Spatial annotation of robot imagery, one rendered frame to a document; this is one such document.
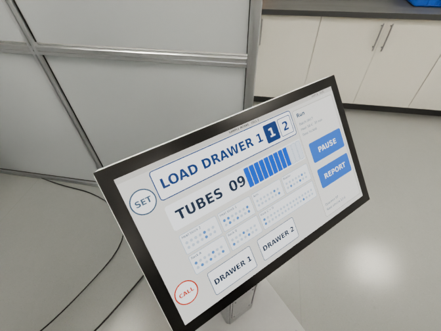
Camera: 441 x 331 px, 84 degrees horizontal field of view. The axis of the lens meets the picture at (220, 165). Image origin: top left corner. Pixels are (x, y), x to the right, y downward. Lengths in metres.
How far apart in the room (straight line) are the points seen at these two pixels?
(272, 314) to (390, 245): 0.88
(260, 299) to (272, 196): 1.04
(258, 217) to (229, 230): 0.07
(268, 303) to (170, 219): 1.13
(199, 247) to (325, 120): 0.37
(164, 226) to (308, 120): 0.35
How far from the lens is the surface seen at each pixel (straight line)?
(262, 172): 0.47
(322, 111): 0.58
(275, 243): 0.51
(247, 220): 0.47
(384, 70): 2.72
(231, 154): 0.44
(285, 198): 0.51
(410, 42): 2.67
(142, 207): 0.40
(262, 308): 1.46
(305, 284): 1.59
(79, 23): 1.31
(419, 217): 2.15
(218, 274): 0.47
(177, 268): 0.44
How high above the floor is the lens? 1.45
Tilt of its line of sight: 46 degrees down
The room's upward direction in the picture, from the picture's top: 1 degrees counter-clockwise
